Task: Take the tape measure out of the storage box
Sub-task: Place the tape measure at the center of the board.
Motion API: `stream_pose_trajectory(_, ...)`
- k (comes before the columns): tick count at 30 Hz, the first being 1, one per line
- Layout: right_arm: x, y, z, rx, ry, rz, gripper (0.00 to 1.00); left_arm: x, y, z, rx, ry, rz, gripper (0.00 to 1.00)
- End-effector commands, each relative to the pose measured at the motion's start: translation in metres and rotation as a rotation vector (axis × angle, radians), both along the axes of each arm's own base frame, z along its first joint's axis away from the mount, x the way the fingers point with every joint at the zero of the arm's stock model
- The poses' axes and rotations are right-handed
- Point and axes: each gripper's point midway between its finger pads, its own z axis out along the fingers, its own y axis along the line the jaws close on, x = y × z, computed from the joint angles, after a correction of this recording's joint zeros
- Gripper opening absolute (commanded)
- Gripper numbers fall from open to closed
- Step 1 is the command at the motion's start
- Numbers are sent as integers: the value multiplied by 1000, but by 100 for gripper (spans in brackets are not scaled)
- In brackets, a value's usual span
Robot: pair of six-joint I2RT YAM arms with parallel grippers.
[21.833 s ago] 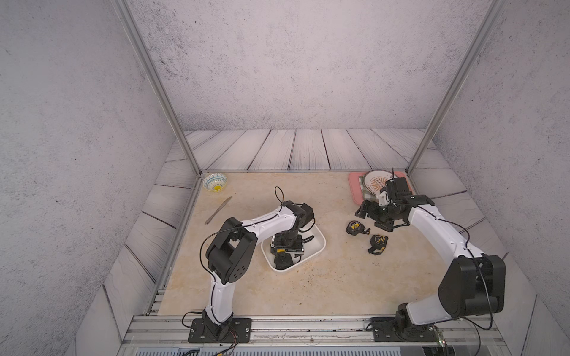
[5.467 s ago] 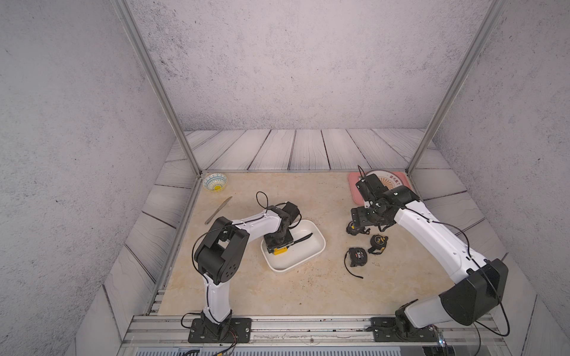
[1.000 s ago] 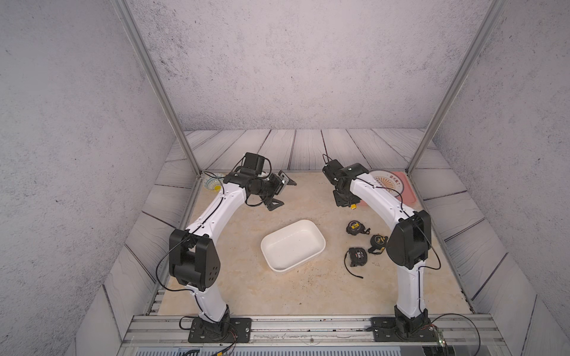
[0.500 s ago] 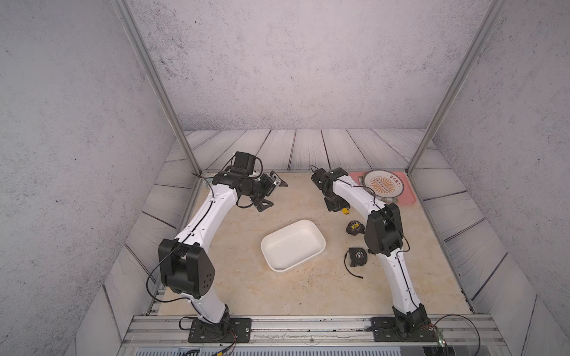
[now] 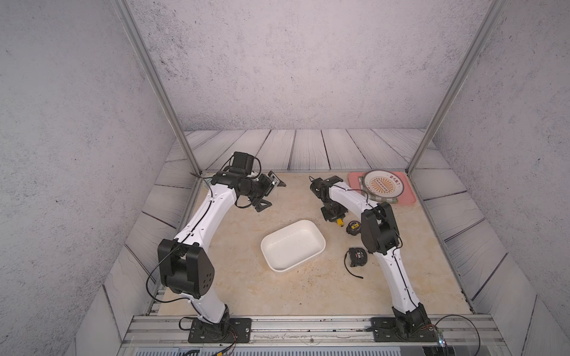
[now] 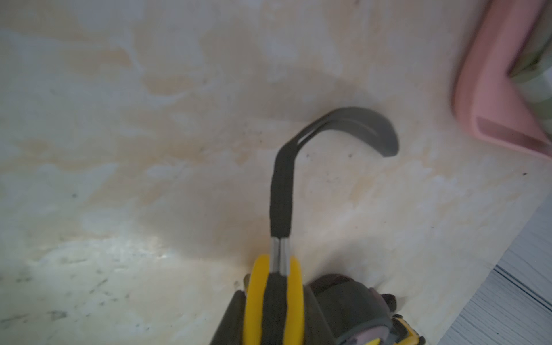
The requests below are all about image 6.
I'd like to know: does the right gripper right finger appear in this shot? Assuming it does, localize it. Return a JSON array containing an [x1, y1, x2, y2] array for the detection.
[[303, 285, 336, 345]]

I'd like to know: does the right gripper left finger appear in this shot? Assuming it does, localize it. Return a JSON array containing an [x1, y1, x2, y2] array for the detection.
[[210, 290, 246, 345]]

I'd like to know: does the black yellow tape measure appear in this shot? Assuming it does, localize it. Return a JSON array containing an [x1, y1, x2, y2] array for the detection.
[[309, 274, 426, 344]]

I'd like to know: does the pink tray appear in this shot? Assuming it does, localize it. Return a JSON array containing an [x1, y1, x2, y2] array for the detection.
[[452, 1, 551, 159]]

